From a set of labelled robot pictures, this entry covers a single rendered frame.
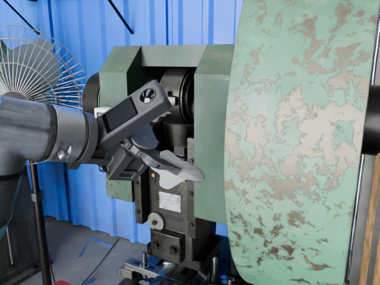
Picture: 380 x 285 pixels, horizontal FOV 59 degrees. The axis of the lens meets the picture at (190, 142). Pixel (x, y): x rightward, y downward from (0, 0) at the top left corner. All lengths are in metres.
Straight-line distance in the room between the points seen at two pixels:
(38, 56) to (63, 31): 1.41
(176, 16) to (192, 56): 1.37
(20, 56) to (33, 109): 1.07
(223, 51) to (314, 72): 0.40
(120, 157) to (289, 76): 0.27
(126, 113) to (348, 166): 0.30
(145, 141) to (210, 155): 0.34
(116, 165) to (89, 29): 2.25
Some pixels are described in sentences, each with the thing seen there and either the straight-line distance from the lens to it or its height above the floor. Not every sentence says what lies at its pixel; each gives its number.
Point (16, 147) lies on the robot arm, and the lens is 0.44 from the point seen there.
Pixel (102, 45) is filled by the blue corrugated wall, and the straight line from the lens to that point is 2.61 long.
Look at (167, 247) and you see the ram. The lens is 1.02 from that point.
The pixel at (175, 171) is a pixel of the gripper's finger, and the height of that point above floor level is 1.30.
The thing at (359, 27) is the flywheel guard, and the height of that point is 1.50.
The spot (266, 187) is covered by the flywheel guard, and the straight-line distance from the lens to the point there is 0.50.
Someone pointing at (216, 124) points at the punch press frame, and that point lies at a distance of 0.81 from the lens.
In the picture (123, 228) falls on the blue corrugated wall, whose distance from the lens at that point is 2.91.
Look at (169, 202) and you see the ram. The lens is 0.99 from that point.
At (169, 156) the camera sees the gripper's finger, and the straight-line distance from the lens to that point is 0.52.
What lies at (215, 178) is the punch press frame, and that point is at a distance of 0.84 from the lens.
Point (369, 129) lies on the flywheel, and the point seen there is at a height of 1.32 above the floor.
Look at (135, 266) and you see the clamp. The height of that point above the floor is 0.75.
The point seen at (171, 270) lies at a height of 0.78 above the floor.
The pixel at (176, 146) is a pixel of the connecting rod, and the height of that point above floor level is 1.22.
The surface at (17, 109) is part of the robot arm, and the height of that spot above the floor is 1.41.
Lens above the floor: 1.47
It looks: 14 degrees down
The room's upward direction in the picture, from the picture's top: straight up
